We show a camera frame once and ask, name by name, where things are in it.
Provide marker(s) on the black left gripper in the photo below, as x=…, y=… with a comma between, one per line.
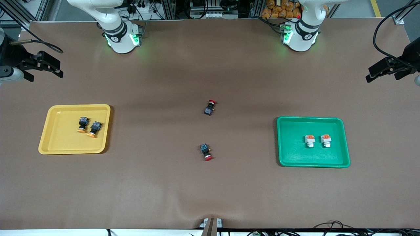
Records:
x=410, y=53

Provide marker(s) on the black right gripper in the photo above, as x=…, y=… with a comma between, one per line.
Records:
x=13, y=54

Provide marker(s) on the yellow push button switch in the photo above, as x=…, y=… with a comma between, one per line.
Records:
x=83, y=123
x=95, y=126

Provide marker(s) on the green button white body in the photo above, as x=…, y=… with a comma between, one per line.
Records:
x=309, y=140
x=325, y=140

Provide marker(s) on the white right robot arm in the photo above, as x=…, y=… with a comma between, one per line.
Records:
x=121, y=39

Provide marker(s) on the yellow plastic tray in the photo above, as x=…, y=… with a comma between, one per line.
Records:
x=62, y=141

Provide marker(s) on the short white power strip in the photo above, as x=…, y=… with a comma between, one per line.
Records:
x=144, y=8

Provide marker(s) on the bag of orange items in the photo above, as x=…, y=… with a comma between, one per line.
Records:
x=279, y=8

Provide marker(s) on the green plastic tray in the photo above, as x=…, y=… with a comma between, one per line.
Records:
x=295, y=154

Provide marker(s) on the long white power strip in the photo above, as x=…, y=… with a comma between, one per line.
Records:
x=213, y=14

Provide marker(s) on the brown table mat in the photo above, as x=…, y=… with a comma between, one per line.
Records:
x=210, y=183

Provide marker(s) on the metal table clamp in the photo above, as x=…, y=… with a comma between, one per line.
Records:
x=210, y=227

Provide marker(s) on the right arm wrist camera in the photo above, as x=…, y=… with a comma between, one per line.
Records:
x=11, y=73

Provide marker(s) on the aluminium frame profile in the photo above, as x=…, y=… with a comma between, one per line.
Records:
x=398, y=21
x=24, y=25

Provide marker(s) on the red push button switch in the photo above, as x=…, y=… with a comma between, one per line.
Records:
x=209, y=110
x=205, y=149

